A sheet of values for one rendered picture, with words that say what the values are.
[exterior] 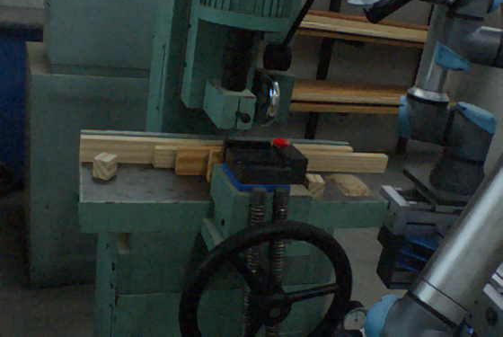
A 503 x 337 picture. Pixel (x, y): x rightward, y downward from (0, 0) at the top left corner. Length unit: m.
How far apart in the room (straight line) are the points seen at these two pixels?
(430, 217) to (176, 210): 0.80
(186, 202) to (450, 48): 0.59
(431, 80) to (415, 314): 0.86
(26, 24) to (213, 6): 1.80
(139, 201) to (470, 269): 0.52
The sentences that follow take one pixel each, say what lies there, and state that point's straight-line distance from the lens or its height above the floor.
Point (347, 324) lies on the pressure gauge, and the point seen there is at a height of 0.65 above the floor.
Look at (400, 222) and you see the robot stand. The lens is 1.44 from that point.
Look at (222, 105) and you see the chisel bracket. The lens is 0.97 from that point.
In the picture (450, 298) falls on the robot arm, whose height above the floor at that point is 0.96.
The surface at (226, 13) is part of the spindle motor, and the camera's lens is 0.91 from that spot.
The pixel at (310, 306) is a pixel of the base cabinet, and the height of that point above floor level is 0.65.
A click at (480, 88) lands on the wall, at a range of 4.81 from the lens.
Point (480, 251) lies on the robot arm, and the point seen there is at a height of 1.02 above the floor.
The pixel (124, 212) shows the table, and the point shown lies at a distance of 0.88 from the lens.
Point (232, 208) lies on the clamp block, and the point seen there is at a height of 0.93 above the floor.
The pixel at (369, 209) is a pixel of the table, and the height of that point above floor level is 0.88.
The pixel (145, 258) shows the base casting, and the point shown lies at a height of 0.79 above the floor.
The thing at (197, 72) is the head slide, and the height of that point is 1.08.
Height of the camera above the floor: 1.29
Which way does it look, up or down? 19 degrees down
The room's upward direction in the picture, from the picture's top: 9 degrees clockwise
